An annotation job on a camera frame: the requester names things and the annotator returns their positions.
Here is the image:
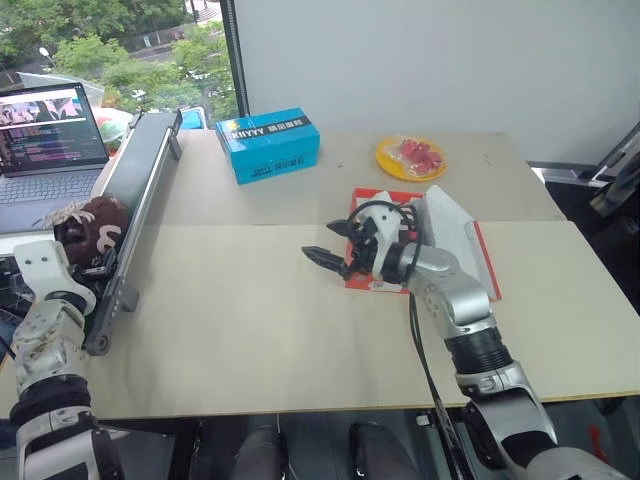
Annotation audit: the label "blue cardboard box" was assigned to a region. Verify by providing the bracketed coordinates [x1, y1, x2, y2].
[214, 106, 322, 186]

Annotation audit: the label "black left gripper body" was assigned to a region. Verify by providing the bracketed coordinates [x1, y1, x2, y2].
[69, 263, 110, 302]

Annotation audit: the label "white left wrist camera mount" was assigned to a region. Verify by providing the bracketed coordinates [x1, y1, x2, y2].
[13, 239, 97, 317]

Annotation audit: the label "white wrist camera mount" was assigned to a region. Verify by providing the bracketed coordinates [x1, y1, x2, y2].
[13, 239, 97, 317]
[358, 207, 402, 282]

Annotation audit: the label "dark window frame post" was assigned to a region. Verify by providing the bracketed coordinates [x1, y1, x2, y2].
[219, 0, 251, 120]

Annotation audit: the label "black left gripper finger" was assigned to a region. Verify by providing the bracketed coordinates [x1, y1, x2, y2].
[90, 248, 120, 277]

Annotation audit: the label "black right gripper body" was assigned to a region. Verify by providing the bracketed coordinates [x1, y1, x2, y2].
[341, 219, 380, 282]

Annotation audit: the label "grey conveyor belt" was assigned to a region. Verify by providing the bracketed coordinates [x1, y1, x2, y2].
[82, 108, 184, 357]

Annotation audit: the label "red wrapped candies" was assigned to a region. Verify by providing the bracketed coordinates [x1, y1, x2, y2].
[391, 137, 445, 175]

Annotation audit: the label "blue plastic bin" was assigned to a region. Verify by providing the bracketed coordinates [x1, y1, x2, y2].
[180, 106, 207, 131]

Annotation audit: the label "red shoebox with white lid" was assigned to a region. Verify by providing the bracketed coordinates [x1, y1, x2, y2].
[344, 184, 503, 303]

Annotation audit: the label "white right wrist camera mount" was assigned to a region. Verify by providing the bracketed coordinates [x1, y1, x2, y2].
[358, 207, 402, 282]

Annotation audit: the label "dark metal frame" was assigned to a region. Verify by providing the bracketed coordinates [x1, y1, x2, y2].
[524, 118, 640, 217]

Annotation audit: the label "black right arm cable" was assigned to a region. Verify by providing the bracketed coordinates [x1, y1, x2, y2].
[346, 199, 467, 480]

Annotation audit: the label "yellow plate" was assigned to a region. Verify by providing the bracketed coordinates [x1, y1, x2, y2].
[375, 134, 448, 182]

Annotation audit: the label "dark rounded shape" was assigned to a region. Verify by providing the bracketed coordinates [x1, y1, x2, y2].
[348, 421, 419, 480]
[232, 413, 284, 480]

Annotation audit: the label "colourful plastic bag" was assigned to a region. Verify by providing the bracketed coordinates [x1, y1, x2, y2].
[93, 106, 135, 152]

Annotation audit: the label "grey open laptop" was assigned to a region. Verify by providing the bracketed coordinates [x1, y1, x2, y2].
[0, 82, 111, 236]

